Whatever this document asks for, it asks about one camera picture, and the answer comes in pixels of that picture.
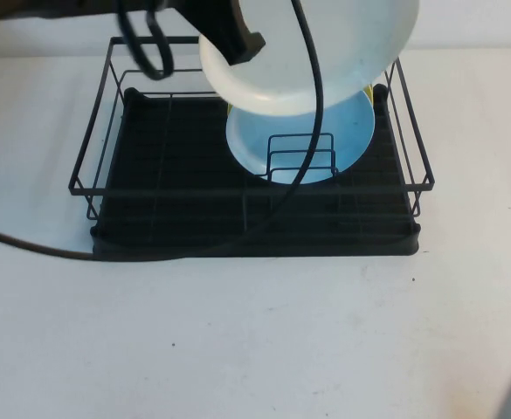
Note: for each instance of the black plastic drip tray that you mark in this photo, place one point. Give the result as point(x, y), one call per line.
point(181, 144)

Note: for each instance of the blue round plate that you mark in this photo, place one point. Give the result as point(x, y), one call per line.
point(250, 144)

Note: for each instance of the yellow round plate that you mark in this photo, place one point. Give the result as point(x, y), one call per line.
point(367, 91)

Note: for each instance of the white round plate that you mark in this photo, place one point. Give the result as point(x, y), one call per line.
point(351, 52)

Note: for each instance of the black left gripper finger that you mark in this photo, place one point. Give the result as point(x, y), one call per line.
point(231, 30)

